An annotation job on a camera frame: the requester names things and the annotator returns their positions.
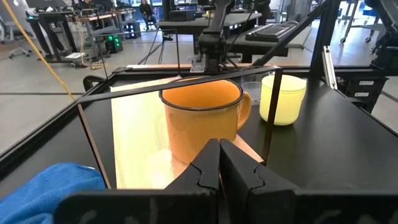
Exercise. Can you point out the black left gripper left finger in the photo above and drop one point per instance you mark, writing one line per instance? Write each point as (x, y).
(186, 202)

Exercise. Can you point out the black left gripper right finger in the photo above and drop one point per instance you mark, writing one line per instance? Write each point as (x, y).
(264, 202)

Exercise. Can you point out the amber glass mug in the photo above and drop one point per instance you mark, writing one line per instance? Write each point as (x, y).
(199, 124)

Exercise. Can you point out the pale yellow mug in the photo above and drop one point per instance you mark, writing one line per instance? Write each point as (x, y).
(289, 99)

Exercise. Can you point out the clear glass cup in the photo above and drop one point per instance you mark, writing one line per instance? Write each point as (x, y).
(253, 90)

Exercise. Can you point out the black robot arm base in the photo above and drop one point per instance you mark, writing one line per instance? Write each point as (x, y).
(385, 46)

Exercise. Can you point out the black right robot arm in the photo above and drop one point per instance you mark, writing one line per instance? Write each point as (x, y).
(214, 40)

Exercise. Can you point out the wooden tray board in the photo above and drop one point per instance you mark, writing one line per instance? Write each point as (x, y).
(136, 130)

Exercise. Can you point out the blue microfibre cloth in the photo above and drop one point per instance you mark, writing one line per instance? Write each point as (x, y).
(37, 193)

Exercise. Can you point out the black box white labels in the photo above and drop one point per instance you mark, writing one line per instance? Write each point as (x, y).
(367, 90)

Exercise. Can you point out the grey desk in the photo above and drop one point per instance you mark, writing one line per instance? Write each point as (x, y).
(298, 40)

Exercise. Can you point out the black keyboard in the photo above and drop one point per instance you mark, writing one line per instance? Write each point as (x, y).
(270, 31)

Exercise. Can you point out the black computer green lights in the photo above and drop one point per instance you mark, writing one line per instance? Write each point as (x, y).
(113, 43)

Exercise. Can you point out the black table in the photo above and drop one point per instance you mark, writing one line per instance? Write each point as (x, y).
(186, 23)

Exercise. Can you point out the person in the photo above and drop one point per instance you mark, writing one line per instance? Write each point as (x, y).
(146, 12)

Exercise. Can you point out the wooden top desk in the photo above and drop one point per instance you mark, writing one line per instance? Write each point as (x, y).
(93, 17)

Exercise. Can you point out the white office chair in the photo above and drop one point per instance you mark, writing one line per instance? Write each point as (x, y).
(15, 37)

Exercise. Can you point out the silver aluminium bracket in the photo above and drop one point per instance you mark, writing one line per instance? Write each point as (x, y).
(329, 67)

